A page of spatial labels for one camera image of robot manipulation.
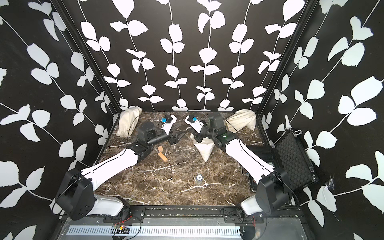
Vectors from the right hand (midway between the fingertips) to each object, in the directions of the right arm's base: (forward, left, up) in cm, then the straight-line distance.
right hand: (186, 125), depth 77 cm
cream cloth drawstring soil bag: (-2, -10, -19) cm, 22 cm away
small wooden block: (0, +19, -24) cm, 30 cm away
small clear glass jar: (-20, -7, -22) cm, 30 cm away
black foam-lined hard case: (-8, -58, -15) cm, 60 cm away
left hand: (-1, +1, +2) cm, 2 cm away
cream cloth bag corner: (+24, +45, -20) cm, 55 cm away
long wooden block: (-4, +17, -27) cm, 32 cm away
